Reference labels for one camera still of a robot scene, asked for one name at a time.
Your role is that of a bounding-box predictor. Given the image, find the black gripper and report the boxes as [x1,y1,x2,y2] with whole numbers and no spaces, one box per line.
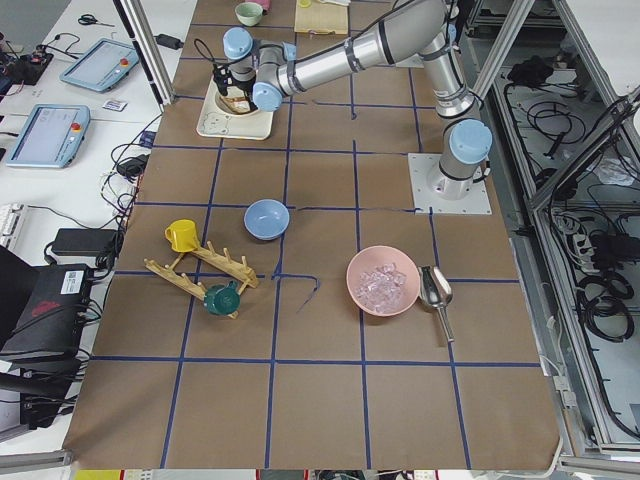
[212,64,234,96]

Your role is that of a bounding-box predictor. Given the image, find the cream round plate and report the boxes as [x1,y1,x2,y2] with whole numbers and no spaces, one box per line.
[214,90,259,116]

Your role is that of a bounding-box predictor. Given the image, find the bread slice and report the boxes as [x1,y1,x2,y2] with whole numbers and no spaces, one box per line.
[220,97,251,115]

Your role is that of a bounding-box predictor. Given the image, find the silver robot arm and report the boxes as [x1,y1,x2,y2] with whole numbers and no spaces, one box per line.
[212,1,479,182]

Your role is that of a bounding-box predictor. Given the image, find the cream bear tray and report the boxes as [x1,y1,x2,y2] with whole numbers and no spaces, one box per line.
[196,80,273,140]

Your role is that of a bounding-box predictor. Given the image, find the black power adapter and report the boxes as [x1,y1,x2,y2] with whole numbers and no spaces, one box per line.
[155,34,184,50]

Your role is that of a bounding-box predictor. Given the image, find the green bowl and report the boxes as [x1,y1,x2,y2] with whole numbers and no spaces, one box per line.
[235,1,263,27]

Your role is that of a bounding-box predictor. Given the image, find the pink cloth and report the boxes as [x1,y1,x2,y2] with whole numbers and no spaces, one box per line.
[255,0,271,12]

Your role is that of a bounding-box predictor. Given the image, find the wooden cutting board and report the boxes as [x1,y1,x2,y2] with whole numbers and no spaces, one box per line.
[294,0,351,35]

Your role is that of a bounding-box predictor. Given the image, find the far teach pendant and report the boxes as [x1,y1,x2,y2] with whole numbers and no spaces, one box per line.
[60,38,139,92]

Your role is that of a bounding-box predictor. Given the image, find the teach pendant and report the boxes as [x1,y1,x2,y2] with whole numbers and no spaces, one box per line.
[6,104,91,169]
[60,38,139,92]

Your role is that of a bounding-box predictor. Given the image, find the blue bowl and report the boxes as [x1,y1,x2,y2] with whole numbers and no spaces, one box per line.
[244,199,290,241]

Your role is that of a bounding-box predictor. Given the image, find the yellow cup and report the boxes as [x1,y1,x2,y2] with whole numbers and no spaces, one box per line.
[164,219,200,253]

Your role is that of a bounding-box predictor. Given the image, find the near teach pendant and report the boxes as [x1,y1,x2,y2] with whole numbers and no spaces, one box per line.
[6,104,91,169]

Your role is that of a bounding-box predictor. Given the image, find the wooden rack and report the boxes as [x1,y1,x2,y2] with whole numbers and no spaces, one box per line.
[143,239,261,321]

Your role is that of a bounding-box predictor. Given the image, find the black power brick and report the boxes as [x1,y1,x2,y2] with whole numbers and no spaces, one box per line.
[44,228,120,264]

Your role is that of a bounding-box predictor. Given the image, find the dark green cup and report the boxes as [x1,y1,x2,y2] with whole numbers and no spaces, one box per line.
[203,280,240,318]

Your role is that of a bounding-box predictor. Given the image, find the pink bowl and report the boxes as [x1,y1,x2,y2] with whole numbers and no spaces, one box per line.
[346,245,420,317]

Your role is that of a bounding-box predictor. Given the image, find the metal scoop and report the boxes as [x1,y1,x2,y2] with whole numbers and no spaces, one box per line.
[418,265,455,343]

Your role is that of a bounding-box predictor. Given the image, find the black computer box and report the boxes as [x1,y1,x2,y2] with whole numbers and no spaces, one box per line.
[0,244,101,401]

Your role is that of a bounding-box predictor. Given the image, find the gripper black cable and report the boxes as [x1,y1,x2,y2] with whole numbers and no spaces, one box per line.
[193,38,229,76]

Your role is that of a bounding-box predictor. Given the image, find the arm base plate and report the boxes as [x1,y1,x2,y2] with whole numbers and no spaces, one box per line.
[408,153,492,215]

